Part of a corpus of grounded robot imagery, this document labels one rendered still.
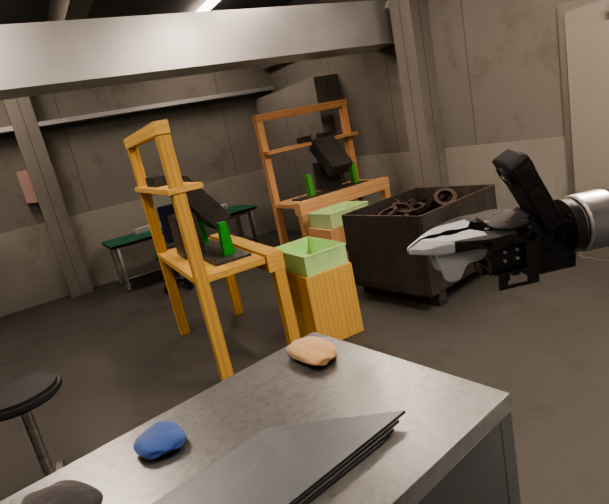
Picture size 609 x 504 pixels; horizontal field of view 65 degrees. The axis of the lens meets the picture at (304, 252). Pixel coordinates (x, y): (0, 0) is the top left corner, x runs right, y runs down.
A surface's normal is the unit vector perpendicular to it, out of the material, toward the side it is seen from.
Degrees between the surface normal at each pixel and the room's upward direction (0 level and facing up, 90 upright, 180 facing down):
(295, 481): 0
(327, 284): 90
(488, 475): 90
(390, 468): 0
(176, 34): 90
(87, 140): 90
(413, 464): 0
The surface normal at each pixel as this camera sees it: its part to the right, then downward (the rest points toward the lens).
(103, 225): 0.51, 0.11
